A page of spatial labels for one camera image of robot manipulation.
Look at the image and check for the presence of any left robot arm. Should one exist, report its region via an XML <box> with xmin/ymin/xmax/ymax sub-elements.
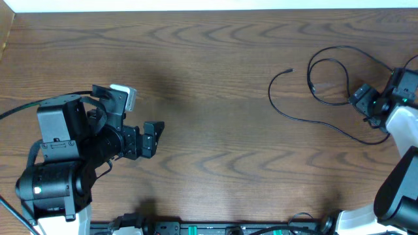
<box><xmin>16</xmin><ymin>84</ymin><xmax>165</xmax><ymax>234</ymax></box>

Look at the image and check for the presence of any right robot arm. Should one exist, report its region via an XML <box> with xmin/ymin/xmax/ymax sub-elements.
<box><xmin>318</xmin><ymin>67</ymin><xmax>417</xmax><ymax>234</ymax></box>

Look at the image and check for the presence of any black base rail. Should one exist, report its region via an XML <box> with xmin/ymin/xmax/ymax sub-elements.
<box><xmin>89</xmin><ymin>213</ymin><xmax>323</xmax><ymax>235</ymax></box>

